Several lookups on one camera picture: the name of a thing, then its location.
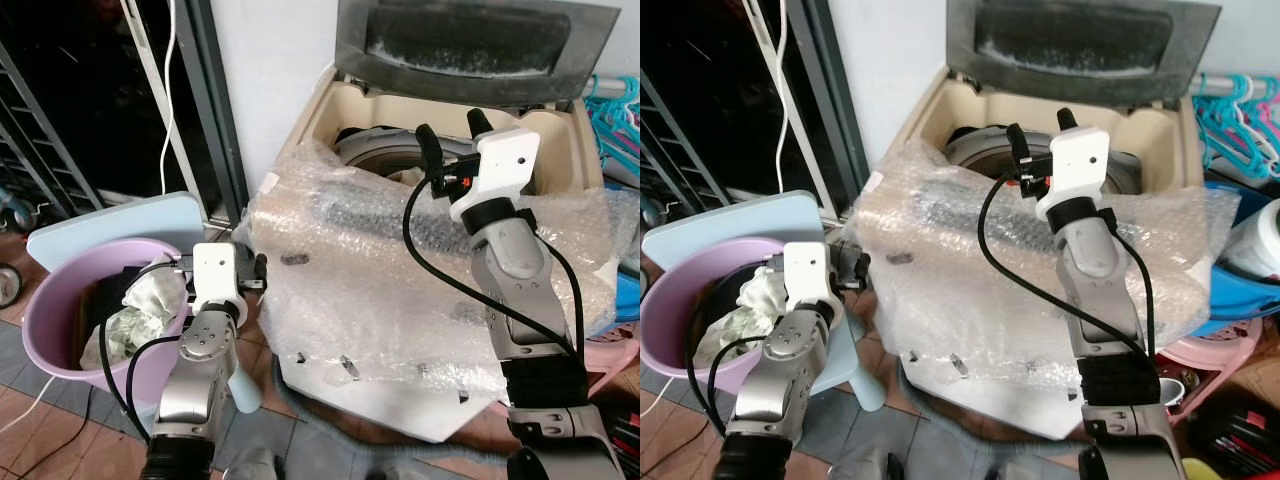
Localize white green garment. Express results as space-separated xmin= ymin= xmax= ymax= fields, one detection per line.
xmin=80 ymin=255 xmax=193 ymax=371
xmin=695 ymin=262 xmax=791 ymax=369

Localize teal plastic clothes hangers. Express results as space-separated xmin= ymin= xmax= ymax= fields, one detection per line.
xmin=1190 ymin=74 xmax=1280 ymax=183
xmin=583 ymin=74 xmax=641 ymax=173

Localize beige top-load washing machine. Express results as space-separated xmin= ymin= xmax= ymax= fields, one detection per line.
xmin=250 ymin=62 xmax=613 ymax=444
xmin=856 ymin=62 xmax=1213 ymax=443

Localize dark grey washer lid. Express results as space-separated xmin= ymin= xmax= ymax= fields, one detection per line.
xmin=945 ymin=0 xmax=1223 ymax=107
xmin=334 ymin=0 xmax=622 ymax=107

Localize clear bubble wrap sheet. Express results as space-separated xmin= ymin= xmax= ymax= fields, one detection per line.
xmin=850 ymin=148 xmax=1243 ymax=403
xmin=245 ymin=140 xmax=641 ymax=403

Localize dark garment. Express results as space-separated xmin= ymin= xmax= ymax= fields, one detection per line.
xmin=92 ymin=266 xmax=153 ymax=326
xmin=700 ymin=266 xmax=763 ymax=331

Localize light blue plastic stool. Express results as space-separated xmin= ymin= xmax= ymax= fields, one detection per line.
xmin=640 ymin=190 xmax=887 ymax=414
xmin=25 ymin=192 xmax=264 ymax=414

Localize dark metal rack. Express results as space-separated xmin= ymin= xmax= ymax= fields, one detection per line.
xmin=0 ymin=40 xmax=103 ymax=217
xmin=640 ymin=72 xmax=703 ymax=217

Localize pink plastic laundry basin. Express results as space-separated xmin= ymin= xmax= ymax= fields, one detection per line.
xmin=22 ymin=238 xmax=203 ymax=403
xmin=640 ymin=238 xmax=801 ymax=397

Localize blue plastic basin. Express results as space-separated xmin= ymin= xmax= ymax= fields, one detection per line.
xmin=1198 ymin=180 xmax=1280 ymax=335
xmin=600 ymin=268 xmax=641 ymax=323

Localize white plastic jug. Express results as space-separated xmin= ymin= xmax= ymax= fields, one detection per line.
xmin=1222 ymin=198 xmax=1280 ymax=283

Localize pink plastic stool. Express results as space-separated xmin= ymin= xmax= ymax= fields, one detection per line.
xmin=1158 ymin=318 xmax=1267 ymax=425
xmin=575 ymin=318 xmax=641 ymax=403

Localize red black tool pile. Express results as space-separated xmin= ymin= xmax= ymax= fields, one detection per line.
xmin=1188 ymin=398 xmax=1280 ymax=479

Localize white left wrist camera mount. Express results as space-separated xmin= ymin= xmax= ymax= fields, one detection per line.
xmin=190 ymin=243 xmax=241 ymax=311
xmin=782 ymin=242 xmax=835 ymax=311

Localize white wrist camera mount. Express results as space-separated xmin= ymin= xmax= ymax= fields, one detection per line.
xmin=190 ymin=243 xmax=241 ymax=311
xmin=448 ymin=128 xmax=542 ymax=224
xmin=782 ymin=242 xmax=835 ymax=311
xmin=1034 ymin=128 xmax=1112 ymax=224

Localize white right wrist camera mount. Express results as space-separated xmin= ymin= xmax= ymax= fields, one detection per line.
xmin=1034 ymin=128 xmax=1112 ymax=224
xmin=448 ymin=128 xmax=542 ymax=224

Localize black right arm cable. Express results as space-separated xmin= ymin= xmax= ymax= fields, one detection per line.
xmin=402 ymin=168 xmax=587 ymax=363
xmin=977 ymin=168 xmax=1158 ymax=363

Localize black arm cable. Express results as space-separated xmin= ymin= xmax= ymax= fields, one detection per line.
xmin=688 ymin=334 xmax=773 ymax=433
xmin=402 ymin=168 xmax=587 ymax=363
xmin=977 ymin=168 xmax=1158 ymax=363
xmin=98 ymin=334 xmax=189 ymax=443

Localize dark grey door frame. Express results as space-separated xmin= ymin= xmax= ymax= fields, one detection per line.
xmin=790 ymin=0 xmax=857 ymax=229
xmin=172 ymin=0 xmax=253 ymax=229

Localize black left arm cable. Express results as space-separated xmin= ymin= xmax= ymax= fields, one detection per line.
xmin=98 ymin=334 xmax=189 ymax=443
xmin=688 ymin=334 xmax=773 ymax=433

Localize white hanging cord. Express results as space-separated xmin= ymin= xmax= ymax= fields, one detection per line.
xmin=768 ymin=0 xmax=793 ymax=197
xmin=158 ymin=0 xmax=182 ymax=197

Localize white floor cord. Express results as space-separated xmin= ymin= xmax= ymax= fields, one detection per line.
xmin=640 ymin=374 xmax=673 ymax=419
xmin=0 ymin=374 xmax=59 ymax=433

